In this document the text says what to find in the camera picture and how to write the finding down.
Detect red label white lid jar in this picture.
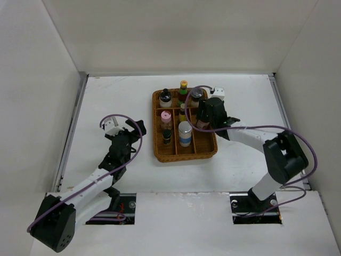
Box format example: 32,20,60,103
196,120,209,130

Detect yellow oil bottle brown cap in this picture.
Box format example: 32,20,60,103
178,103,187,122

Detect clear lid powder jar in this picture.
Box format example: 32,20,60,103
190,87,204,107

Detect silver lid blue label jar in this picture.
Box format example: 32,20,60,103
178,121,192,147

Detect pink cap spice jar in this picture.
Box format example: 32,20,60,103
160,110,173,130

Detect red sauce bottle yellow cap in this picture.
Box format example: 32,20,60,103
177,80,189,107

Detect black cap pepper shaker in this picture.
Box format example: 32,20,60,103
162,129,172,145

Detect black cap white powder bottle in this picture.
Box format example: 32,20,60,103
159,89,173,108

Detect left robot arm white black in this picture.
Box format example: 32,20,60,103
27,114,147,253

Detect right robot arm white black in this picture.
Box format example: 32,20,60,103
197,97,308,211

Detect brown wicker divided basket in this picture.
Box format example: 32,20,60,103
152,89,218,163

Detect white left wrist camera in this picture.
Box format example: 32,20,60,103
102,117,124,136

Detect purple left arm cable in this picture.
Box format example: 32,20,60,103
26,114,143,234

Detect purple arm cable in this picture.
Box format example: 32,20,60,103
185,85,318,218
26,114,143,234

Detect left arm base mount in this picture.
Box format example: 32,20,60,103
86,187,137,225

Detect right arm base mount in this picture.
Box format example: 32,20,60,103
229,193,282,225

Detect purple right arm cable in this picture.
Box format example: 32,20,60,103
185,85,318,218

